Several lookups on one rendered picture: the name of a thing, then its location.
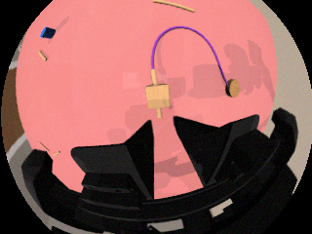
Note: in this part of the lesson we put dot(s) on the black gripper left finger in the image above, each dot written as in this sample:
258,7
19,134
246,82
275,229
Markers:
134,156

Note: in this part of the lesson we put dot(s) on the wooden block with hole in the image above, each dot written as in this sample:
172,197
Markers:
157,96

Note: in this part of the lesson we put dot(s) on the round wooden button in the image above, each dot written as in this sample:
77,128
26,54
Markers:
233,89

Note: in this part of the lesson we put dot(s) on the blue cylinder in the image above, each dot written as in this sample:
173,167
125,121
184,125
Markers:
47,32

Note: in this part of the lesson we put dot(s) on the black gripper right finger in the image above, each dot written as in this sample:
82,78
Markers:
207,145

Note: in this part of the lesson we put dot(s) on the purple string with wooden stick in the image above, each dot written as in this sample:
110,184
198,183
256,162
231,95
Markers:
154,79

